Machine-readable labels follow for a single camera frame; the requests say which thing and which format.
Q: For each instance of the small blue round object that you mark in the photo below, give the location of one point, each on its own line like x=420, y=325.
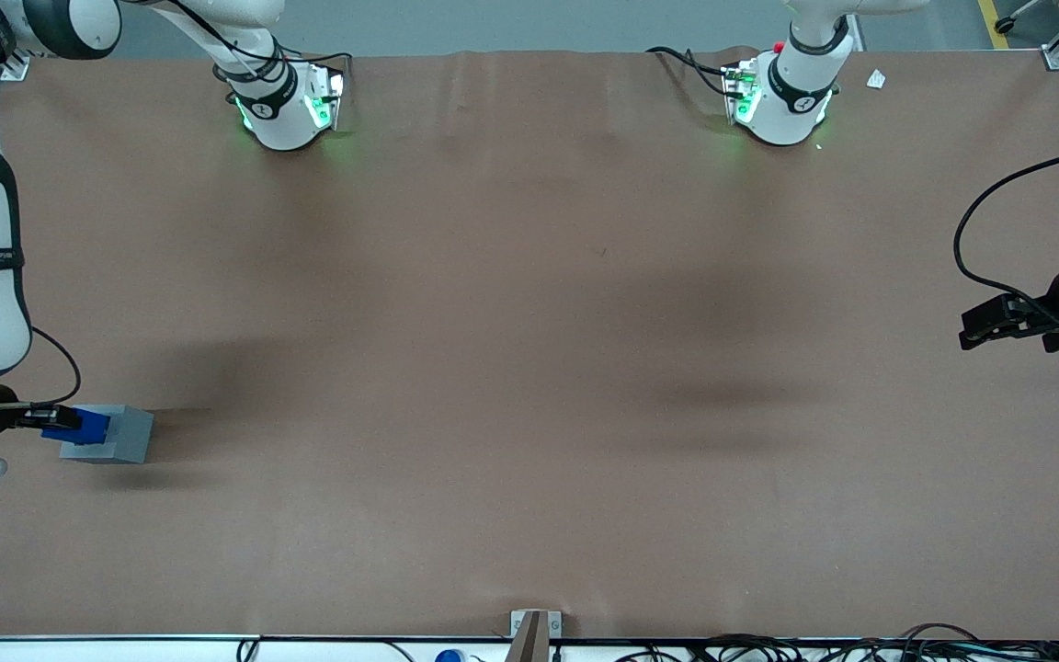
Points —
x=449, y=656

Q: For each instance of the gray square base block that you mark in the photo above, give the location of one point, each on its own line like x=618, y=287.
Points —
x=132, y=437

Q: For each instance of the black caster wheel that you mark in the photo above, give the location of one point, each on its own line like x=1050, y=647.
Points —
x=1005, y=24

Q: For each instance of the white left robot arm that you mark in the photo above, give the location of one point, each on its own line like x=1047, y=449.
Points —
x=787, y=115

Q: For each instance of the brown table mat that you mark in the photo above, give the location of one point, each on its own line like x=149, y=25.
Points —
x=529, y=368

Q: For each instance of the blue plastic part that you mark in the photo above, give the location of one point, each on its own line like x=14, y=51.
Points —
x=96, y=426

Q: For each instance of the metal table bracket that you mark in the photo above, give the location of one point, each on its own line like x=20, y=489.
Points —
x=518, y=623

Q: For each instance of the white paper scrap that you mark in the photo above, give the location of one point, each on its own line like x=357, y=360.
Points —
x=876, y=79

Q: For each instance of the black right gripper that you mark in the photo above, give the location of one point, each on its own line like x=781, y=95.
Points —
x=2, y=418

